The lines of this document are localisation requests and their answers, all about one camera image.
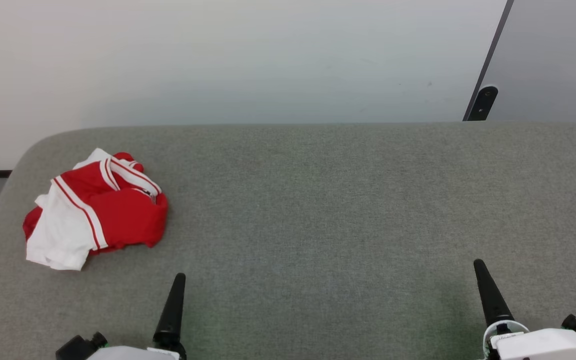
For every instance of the red and white garment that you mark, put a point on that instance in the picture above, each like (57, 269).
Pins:
(118, 210)

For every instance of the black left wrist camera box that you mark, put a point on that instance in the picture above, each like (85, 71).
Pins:
(75, 350)

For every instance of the grey door panel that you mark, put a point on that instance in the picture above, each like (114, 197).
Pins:
(553, 55)

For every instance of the dark door edge strip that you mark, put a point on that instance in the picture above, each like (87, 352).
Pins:
(490, 55)

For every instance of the black door stop bracket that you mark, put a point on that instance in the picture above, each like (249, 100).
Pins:
(483, 102)

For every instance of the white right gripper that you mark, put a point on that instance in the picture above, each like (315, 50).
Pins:
(543, 345)

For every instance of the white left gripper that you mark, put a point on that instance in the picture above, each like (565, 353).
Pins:
(133, 354)

